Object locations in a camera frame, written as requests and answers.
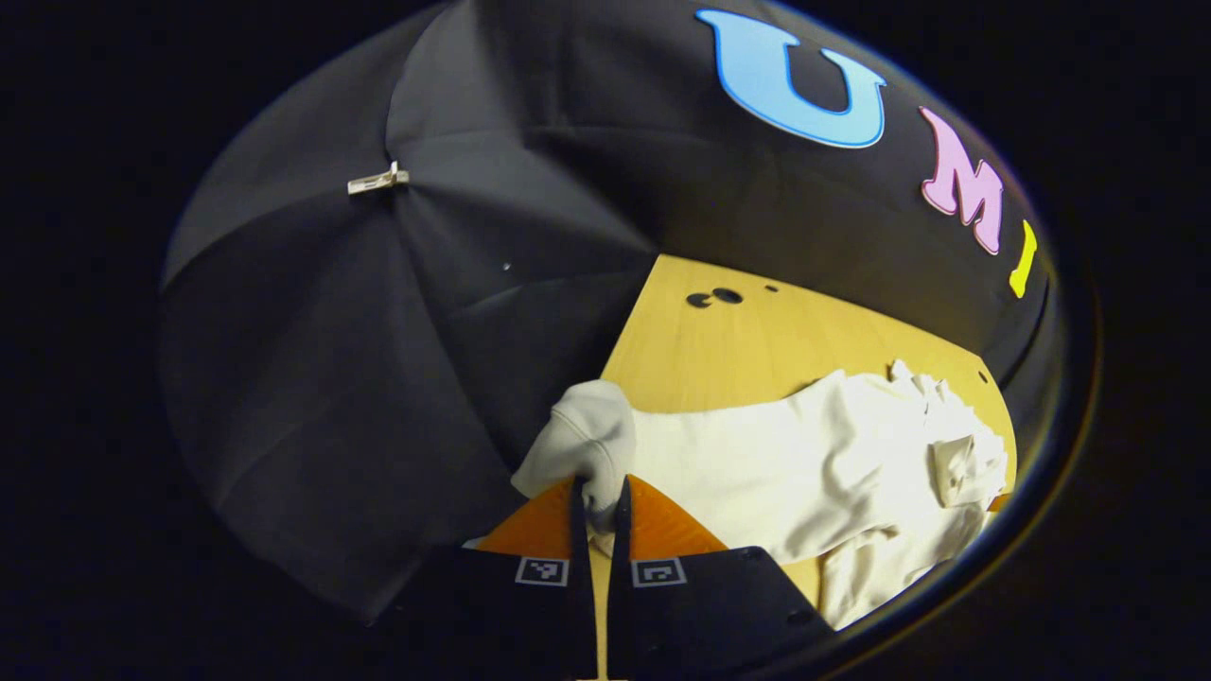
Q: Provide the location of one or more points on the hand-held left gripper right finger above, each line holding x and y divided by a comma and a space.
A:
620, 615

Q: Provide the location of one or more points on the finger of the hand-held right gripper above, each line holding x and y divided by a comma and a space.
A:
998, 502

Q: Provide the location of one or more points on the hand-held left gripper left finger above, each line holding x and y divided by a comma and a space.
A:
582, 615

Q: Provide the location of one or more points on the cream white sweatshirt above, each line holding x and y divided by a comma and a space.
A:
757, 463

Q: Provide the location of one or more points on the black backdrop cloth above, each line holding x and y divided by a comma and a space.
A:
331, 331

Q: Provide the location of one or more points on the white clip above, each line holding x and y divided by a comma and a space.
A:
378, 178

